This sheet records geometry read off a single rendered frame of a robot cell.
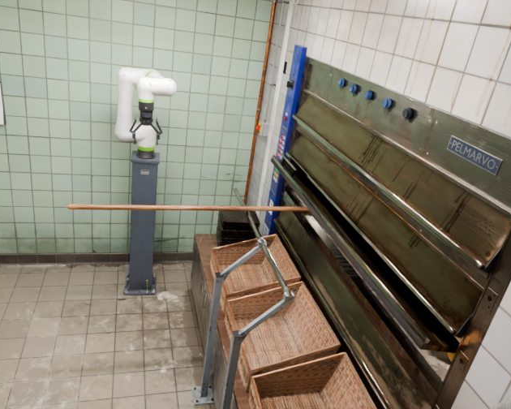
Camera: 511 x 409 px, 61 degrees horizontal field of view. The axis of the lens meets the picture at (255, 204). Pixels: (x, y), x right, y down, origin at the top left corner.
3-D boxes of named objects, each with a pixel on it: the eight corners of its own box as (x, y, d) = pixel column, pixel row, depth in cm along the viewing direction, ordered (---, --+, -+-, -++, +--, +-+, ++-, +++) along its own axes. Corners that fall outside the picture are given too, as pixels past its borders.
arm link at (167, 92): (146, 88, 289) (146, 71, 285) (163, 88, 294) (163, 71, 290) (160, 97, 260) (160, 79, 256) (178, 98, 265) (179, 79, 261)
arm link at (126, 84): (113, 136, 319) (114, 63, 291) (135, 136, 326) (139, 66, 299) (115, 144, 309) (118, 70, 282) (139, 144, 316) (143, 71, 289)
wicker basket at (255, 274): (271, 264, 332) (276, 232, 321) (294, 312, 283) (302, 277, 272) (208, 264, 318) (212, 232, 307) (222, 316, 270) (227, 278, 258)
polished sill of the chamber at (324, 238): (291, 195, 315) (292, 190, 314) (447, 399, 160) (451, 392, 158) (283, 195, 314) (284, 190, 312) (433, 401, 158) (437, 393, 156)
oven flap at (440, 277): (290, 156, 300) (304, 130, 294) (459, 337, 146) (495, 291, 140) (285, 153, 298) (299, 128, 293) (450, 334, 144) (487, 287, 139)
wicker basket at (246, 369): (295, 315, 281) (303, 279, 269) (331, 384, 232) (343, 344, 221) (222, 320, 266) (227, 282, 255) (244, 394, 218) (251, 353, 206)
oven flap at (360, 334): (277, 221, 322) (290, 199, 316) (414, 440, 167) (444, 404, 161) (272, 219, 320) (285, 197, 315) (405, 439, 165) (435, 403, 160)
